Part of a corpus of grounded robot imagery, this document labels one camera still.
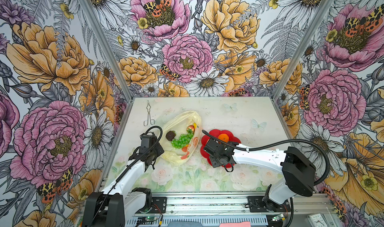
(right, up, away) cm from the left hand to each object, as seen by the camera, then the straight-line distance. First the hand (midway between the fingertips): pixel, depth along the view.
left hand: (159, 152), depth 88 cm
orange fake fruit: (+38, +8, +6) cm, 39 cm away
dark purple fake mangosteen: (+5, +9, +7) cm, 13 cm away
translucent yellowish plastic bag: (+8, 0, -3) cm, 8 cm away
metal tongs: (-15, +28, +29) cm, 43 cm away
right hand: (+34, -5, -5) cm, 35 cm away
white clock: (+76, -25, -19) cm, 83 cm away
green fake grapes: (+14, +7, +4) cm, 16 cm away
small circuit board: (-2, -26, -17) cm, 31 cm away
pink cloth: (+43, -28, -18) cm, 54 cm away
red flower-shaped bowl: (+34, +10, +8) cm, 36 cm away
